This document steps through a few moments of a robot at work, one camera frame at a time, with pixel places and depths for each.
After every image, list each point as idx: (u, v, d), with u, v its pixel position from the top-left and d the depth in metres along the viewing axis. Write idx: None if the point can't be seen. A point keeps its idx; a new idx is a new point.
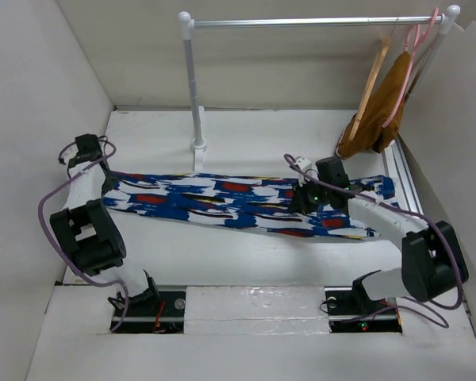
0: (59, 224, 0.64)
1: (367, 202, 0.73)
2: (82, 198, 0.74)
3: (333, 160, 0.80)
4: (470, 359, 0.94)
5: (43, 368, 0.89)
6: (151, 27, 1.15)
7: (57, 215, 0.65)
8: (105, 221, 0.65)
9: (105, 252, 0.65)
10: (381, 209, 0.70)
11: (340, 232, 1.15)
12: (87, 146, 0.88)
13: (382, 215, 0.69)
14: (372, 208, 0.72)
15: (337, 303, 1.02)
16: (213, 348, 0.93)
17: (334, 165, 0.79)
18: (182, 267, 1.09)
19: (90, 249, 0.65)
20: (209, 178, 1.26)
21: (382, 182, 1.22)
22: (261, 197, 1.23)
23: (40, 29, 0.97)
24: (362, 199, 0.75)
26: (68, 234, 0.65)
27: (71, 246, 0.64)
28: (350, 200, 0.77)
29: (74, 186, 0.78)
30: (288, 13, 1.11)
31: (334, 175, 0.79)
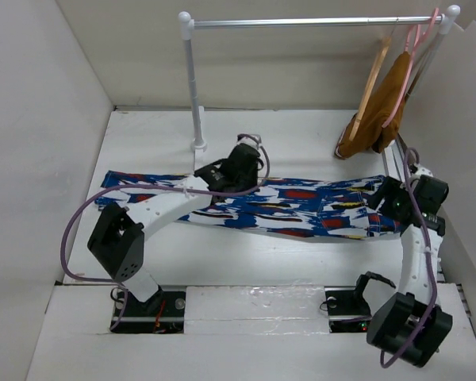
0: (106, 215, 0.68)
1: (420, 243, 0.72)
2: (143, 217, 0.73)
3: (439, 184, 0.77)
4: (470, 359, 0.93)
5: (44, 369, 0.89)
6: (151, 28, 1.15)
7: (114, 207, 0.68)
8: (124, 252, 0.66)
9: (108, 265, 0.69)
10: (418, 259, 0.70)
11: (341, 232, 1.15)
12: (234, 165, 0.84)
13: (415, 265, 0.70)
14: (415, 250, 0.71)
15: (337, 303, 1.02)
16: (213, 348, 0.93)
17: (431, 185, 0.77)
18: (182, 267, 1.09)
19: (104, 250, 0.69)
20: None
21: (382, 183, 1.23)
22: (262, 197, 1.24)
23: (40, 29, 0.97)
24: (420, 235, 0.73)
26: (105, 227, 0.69)
27: (97, 234, 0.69)
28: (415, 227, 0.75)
29: (163, 195, 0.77)
30: (289, 13, 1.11)
31: (426, 195, 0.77)
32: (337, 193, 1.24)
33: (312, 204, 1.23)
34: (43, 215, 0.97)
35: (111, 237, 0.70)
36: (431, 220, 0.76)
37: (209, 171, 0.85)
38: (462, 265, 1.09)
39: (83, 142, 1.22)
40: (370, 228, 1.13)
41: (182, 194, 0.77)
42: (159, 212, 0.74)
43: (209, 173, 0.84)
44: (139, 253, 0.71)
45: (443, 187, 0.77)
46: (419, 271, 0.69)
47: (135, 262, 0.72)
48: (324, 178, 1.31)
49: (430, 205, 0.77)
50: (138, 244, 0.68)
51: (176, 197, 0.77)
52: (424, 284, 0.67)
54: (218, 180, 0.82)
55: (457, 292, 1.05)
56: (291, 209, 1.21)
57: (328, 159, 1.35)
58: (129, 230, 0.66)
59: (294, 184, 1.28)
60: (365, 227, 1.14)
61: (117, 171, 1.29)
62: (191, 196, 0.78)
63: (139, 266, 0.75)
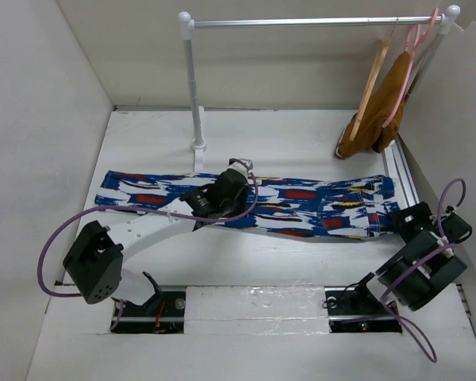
0: (86, 233, 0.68)
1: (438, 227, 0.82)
2: (124, 238, 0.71)
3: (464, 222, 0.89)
4: (470, 359, 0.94)
5: (44, 369, 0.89)
6: (151, 28, 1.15)
7: (94, 227, 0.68)
8: (100, 272, 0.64)
9: (82, 286, 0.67)
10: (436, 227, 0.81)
11: (341, 232, 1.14)
12: (220, 191, 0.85)
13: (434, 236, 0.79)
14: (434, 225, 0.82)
15: (337, 303, 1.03)
16: (213, 348, 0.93)
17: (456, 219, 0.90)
18: (182, 267, 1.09)
19: (80, 271, 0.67)
20: (209, 178, 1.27)
21: (382, 182, 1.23)
22: (260, 197, 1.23)
23: (40, 29, 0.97)
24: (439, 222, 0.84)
26: (82, 245, 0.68)
27: (74, 253, 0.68)
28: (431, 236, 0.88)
29: (145, 217, 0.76)
30: (289, 14, 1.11)
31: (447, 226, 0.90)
32: (336, 193, 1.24)
33: (311, 203, 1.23)
34: (43, 216, 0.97)
35: (89, 257, 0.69)
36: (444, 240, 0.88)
37: (195, 194, 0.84)
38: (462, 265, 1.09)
39: (83, 142, 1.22)
40: (370, 227, 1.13)
41: (166, 217, 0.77)
42: (140, 234, 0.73)
43: (194, 198, 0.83)
44: (115, 277, 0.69)
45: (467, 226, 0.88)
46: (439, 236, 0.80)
47: (111, 284, 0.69)
48: (324, 178, 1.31)
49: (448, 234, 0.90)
50: (115, 267, 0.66)
51: (160, 220, 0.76)
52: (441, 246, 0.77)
54: (203, 205, 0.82)
55: (457, 292, 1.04)
56: (291, 210, 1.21)
57: (328, 159, 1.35)
58: (109, 251, 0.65)
59: (293, 184, 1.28)
60: (364, 227, 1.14)
61: (116, 171, 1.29)
62: (174, 220, 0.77)
63: (113, 289, 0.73)
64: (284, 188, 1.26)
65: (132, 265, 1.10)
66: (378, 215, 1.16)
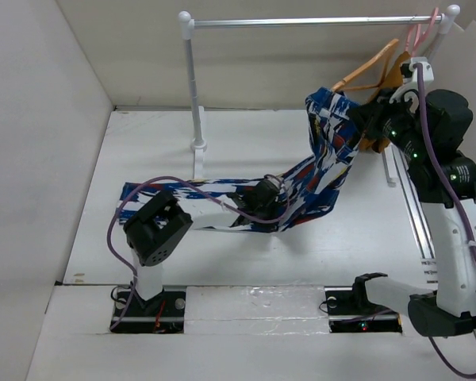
0: (158, 198, 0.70)
1: (459, 235, 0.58)
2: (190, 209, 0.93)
3: (459, 113, 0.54)
4: (470, 359, 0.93)
5: (44, 369, 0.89)
6: (151, 26, 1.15)
7: (165, 193, 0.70)
8: (169, 235, 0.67)
9: (143, 245, 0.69)
10: (452, 215, 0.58)
11: (324, 182, 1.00)
12: (257, 195, 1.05)
13: (454, 263, 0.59)
14: (444, 211, 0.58)
15: (337, 303, 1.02)
16: (213, 348, 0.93)
17: (444, 103, 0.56)
18: (182, 267, 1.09)
19: (146, 231, 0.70)
20: (230, 184, 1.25)
21: (314, 101, 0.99)
22: (280, 194, 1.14)
23: (40, 28, 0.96)
24: (455, 220, 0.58)
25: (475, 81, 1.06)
26: (151, 209, 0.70)
27: (143, 214, 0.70)
28: (441, 209, 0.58)
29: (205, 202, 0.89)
30: (289, 13, 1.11)
31: (445, 135, 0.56)
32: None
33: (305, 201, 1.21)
34: (43, 215, 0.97)
35: (152, 221, 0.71)
36: (458, 171, 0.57)
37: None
38: None
39: (83, 142, 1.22)
40: (341, 154, 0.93)
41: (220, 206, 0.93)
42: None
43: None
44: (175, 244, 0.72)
45: (468, 115, 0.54)
46: (462, 244, 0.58)
47: (166, 252, 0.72)
48: None
49: (447, 146, 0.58)
50: (178, 236, 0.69)
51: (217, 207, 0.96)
52: (475, 290, 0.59)
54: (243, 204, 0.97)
55: None
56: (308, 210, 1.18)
57: None
58: (181, 216, 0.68)
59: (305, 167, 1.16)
60: (335, 161, 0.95)
61: (133, 183, 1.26)
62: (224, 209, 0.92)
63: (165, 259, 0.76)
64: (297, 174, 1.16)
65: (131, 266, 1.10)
66: (335, 134, 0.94)
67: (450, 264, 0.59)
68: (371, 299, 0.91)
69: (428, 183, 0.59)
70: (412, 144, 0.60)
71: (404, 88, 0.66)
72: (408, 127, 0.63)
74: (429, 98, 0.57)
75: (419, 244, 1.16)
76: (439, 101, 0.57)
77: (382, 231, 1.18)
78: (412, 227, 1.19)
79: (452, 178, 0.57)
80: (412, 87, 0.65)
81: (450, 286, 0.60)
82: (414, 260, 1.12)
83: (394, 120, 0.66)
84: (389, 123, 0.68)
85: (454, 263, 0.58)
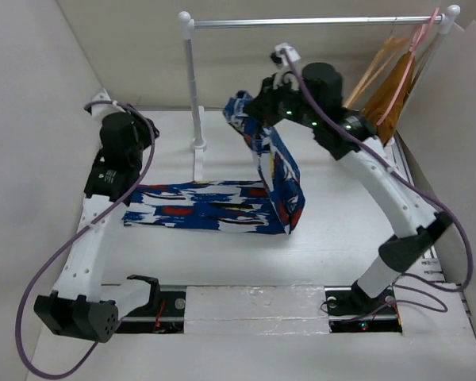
0: (44, 314, 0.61)
1: (378, 168, 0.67)
2: (75, 286, 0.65)
3: (332, 77, 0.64)
4: (470, 359, 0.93)
5: (44, 368, 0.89)
6: (150, 26, 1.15)
7: (44, 302, 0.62)
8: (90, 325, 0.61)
9: (90, 337, 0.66)
10: (364, 155, 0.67)
11: (268, 178, 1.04)
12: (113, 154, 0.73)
13: (387, 190, 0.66)
14: (356, 155, 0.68)
15: (337, 303, 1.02)
16: (212, 348, 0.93)
17: (316, 72, 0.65)
18: (182, 267, 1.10)
19: (73, 330, 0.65)
20: (235, 185, 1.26)
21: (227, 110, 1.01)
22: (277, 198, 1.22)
23: (40, 28, 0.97)
24: (369, 158, 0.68)
25: (475, 81, 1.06)
26: (53, 322, 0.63)
27: (55, 327, 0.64)
28: (355, 155, 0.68)
29: (78, 247, 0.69)
30: (290, 13, 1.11)
31: (328, 97, 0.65)
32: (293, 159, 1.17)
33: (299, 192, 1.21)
34: (43, 215, 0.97)
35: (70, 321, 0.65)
36: (351, 120, 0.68)
37: (98, 173, 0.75)
38: (460, 265, 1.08)
39: (83, 142, 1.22)
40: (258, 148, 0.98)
41: (93, 231, 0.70)
42: (89, 268, 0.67)
43: (99, 181, 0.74)
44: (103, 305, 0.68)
45: (336, 75, 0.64)
46: (384, 173, 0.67)
47: (112, 313, 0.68)
48: (324, 177, 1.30)
49: (334, 105, 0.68)
50: (97, 310, 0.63)
51: (90, 237, 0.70)
52: (415, 205, 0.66)
54: (113, 182, 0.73)
55: (457, 293, 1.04)
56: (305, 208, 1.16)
57: (328, 159, 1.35)
58: (76, 306, 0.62)
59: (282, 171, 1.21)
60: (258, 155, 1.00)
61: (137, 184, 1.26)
62: (101, 224, 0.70)
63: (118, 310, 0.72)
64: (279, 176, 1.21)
65: (131, 266, 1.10)
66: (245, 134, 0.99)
67: (385, 194, 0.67)
68: (370, 297, 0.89)
69: (333, 142, 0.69)
70: (309, 116, 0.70)
71: (282, 72, 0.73)
72: (298, 103, 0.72)
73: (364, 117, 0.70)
74: (305, 73, 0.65)
75: None
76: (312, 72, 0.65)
77: (382, 231, 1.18)
78: None
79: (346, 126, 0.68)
80: (287, 70, 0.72)
81: (396, 210, 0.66)
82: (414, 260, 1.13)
83: (286, 101, 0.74)
84: (283, 105, 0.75)
85: (387, 191, 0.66)
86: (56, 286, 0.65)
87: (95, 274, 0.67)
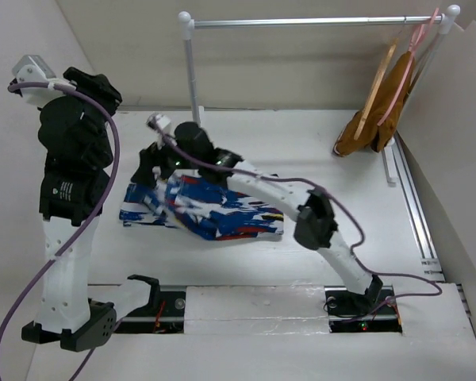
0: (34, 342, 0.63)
1: (251, 178, 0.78)
2: (56, 320, 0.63)
3: (197, 134, 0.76)
4: (470, 359, 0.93)
5: (44, 368, 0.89)
6: (150, 26, 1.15)
7: (30, 332, 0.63)
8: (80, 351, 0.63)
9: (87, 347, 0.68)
10: (237, 175, 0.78)
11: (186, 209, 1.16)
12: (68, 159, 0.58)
13: (265, 191, 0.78)
14: (234, 178, 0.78)
15: (337, 303, 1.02)
16: (211, 348, 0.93)
17: (182, 132, 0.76)
18: (182, 267, 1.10)
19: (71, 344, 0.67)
20: None
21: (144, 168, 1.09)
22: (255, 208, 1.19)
23: (40, 28, 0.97)
24: (242, 175, 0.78)
25: (474, 81, 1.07)
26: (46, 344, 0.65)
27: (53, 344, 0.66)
28: (234, 179, 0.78)
29: (50, 279, 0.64)
30: (290, 13, 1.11)
31: (200, 149, 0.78)
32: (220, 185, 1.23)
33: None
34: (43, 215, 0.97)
35: None
36: (224, 158, 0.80)
37: (51, 186, 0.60)
38: (461, 265, 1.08)
39: None
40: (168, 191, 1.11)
41: (62, 262, 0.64)
42: (67, 301, 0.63)
43: (55, 198, 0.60)
44: (95, 317, 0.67)
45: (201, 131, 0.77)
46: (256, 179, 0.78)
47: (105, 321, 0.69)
48: (324, 177, 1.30)
49: (209, 153, 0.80)
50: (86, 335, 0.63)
51: (59, 268, 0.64)
52: (289, 191, 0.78)
54: (71, 198, 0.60)
55: (456, 293, 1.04)
56: (262, 219, 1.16)
57: (328, 159, 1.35)
58: (61, 340, 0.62)
59: None
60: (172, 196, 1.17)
61: (136, 184, 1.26)
62: (71, 252, 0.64)
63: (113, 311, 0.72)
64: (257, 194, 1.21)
65: (131, 267, 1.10)
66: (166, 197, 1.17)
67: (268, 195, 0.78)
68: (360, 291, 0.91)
69: (215, 178, 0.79)
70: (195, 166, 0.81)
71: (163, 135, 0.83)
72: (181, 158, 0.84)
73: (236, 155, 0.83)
74: (176, 136, 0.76)
75: (419, 244, 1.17)
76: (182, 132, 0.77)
77: (382, 231, 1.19)
78: (412, 227, 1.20)
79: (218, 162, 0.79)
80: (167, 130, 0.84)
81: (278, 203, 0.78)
82: (414, 260, 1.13)
83: (173, 155, 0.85)
84: (171, 158, 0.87)
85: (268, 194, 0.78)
86: (39, 318, 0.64)
87: (74, 305, 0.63)
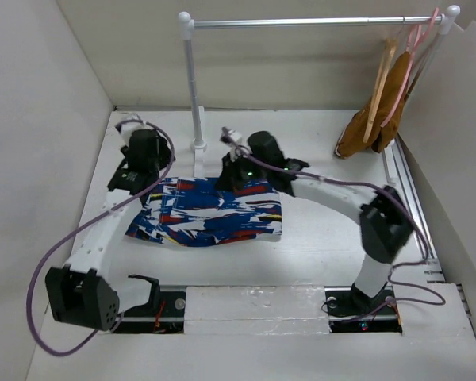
0: (51, 286, 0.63)
1: (312, 181, 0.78)
2: (90, 261, 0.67)
3: (267, 141, 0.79)
4: (471, 359, 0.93)
5: (44, 368, 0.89)
6: (151, 27, 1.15)
7: (55, 273, 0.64)
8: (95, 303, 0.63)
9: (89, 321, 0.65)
10: (302, 178, 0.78)
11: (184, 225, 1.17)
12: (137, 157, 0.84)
13: (328, 191, 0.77)
14: (298, 181, 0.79)
15: (337, 303, 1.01)
16: (211, 347, 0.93)
17: (256, 139, 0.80)
18: (182, 268, 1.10)
19: (75, 313, 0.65)
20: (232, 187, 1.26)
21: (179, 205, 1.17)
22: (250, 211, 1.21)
23: (40, 28, 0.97)
24: (305, 178, 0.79)
25: (474, 81, 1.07)
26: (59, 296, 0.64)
27: (59, 306, 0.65)
28: (301, 182, 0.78)
29: (93, 230, 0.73)
30: (291, 14, 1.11)
31: (272, 155, 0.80)
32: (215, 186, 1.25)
33: (267, 195, 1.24)
34: (43, 215, 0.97)
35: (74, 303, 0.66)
36: (293, 164, 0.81)
37: (122, 174, 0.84)
38: (461, 265, 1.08)
39: (83, 142, 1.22)
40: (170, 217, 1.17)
41: (109, 217, 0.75)
42: (102, 246, 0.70)
43: (122, 179, 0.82)
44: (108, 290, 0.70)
45: (267, 135, 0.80)
46: (318, 182, 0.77)
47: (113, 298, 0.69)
48: None
49: (278, 159, 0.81)
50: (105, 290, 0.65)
51: (106, 221, 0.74)
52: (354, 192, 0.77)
54: (135, 181, 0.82)
55: (456, 293, 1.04)
56: (259, 221, 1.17)
57: (328, 159, 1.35)
58: (86, 278, 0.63)
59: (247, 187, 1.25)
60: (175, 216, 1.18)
61: None
62: (120, 213, 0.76)
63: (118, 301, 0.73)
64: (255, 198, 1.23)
65: (131, 267, 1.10)
66: (161, 213, 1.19)
67: (334, 199, 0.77)
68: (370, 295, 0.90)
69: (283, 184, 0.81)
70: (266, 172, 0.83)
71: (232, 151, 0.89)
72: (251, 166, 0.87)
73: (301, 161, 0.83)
74: (251, 143, 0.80)
75: (418, 244, 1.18)
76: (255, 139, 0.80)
77: None
78: None
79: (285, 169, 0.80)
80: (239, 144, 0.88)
81: (343, 204, 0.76)
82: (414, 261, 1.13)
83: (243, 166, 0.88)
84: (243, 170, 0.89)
85: (332, 196, 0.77)
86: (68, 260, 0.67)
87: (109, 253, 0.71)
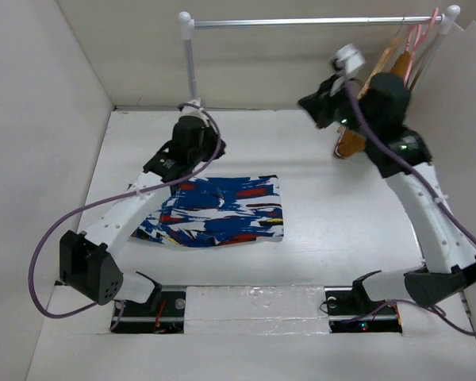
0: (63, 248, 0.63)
1: (423, 196, 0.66)
2: (105, 235, 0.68)
3: (398, 87, 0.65)
4: (471, 358, 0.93)
5: (43, 368, 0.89)
6: (151, 26, 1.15)
7: (71, 236, 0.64)
8: (97, 272, 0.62)
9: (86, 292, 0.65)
10: (412, 180, 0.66)
11: (185, 226, 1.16)
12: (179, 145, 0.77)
13: (432, 225, 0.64)
14: (404, 177, 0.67)
15: (337, 303, 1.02)
16: (211, 348, 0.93)
17: (385, 78, 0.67)
18: (182, 268, 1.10)
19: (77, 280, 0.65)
20: (232, 187, 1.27)
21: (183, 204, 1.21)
22: (250, 214, 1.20)
23: (39, 28, 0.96)
24: (416, 182, 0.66)
25: (475, 81, 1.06)
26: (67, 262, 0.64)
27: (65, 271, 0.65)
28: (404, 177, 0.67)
29: (118, 205, 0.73)
30: (291, 14, 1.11)
31: (393, 110, 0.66)
32: (215, 187, 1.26)
33: (267, 198, 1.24)
34: (44, 215, 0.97)
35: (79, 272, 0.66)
36: (410, 143, 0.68)
37: (159, 158, 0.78)
38: None
39: (83, 141, 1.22)
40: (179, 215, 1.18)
41: (136, 198, 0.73)
42: (120, 224, 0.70)
43: (159, 163, 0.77)
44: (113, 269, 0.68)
45: (405, 90, 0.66)
46: (430, 202, 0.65)
47: (114, 279, 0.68)
48: (324, 177, 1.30)
49: (395, 123, 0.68)
50: (109, 266, 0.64)
51: (132, 201, 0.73)
52: (455, 242, 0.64)
54: (170, 168, 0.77)
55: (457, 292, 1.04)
56: (259, 225, 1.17)
57: (328, 159, 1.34)
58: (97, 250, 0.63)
59: (247, 189, 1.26)
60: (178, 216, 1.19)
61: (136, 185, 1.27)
62: (146, 196, 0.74)
63: (120, 283, 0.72)
64: (255, 200, 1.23)
65: (131, 266, 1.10)
66: (161, 213, 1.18)
67: (430, 226, 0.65)
68: (373, 298, 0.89)
69: (384, 159, 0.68)
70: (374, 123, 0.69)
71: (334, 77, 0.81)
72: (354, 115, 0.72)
73: (421, 141, 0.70)
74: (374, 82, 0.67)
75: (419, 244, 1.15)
76: (382, 83, 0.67)
77: (382, 231, 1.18)
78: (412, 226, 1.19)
79: (402, 148, 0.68)
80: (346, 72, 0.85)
81: (434, 242, 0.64)
82: (414, 259, 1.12)
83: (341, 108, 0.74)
84: (339, 111, 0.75)
85: (431, 225, 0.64)
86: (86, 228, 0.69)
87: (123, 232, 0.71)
